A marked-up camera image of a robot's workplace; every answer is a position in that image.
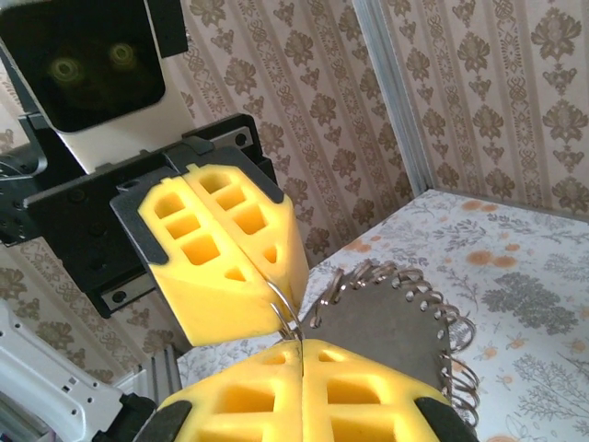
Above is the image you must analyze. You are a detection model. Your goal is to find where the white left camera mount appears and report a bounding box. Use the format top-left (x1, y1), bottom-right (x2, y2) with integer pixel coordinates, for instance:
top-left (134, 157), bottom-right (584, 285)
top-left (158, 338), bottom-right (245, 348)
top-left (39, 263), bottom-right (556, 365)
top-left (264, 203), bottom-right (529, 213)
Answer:
top-left (54, 54), bottom-right (197, 176)

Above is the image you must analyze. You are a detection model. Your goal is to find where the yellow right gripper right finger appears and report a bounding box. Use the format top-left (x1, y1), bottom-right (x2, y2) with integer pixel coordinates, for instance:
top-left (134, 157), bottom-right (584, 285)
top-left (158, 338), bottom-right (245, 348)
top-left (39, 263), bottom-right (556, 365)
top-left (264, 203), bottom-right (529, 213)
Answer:
top-left (301, 339), bottom-right (479, 442)

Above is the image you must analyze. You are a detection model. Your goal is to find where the aluminium corner post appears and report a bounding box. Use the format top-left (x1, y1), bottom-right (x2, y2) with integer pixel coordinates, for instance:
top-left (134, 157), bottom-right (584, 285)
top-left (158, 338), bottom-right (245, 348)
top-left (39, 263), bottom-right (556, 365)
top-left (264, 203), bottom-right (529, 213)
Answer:
top-left (352, 0), bottom-right (436, 199)

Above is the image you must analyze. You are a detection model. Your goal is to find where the aluminium side rail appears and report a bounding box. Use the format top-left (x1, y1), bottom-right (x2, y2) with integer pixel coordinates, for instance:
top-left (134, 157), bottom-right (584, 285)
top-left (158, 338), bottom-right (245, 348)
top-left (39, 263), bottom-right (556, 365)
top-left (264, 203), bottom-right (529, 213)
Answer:
top-left (137, 343), bottom-right (185, 411)

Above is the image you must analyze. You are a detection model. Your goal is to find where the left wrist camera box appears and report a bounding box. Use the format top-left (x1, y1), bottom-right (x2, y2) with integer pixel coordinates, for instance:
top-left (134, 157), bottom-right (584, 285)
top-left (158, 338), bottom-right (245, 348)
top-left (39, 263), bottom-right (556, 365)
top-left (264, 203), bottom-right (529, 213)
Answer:
top-left (0, 0), bottom-right (190, 134)

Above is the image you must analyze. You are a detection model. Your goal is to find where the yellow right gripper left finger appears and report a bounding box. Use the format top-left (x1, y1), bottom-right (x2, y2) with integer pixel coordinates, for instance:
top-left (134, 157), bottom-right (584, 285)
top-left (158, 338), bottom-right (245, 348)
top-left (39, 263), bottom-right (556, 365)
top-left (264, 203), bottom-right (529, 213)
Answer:
top-left (137, 340), bottom-right (305, 442)

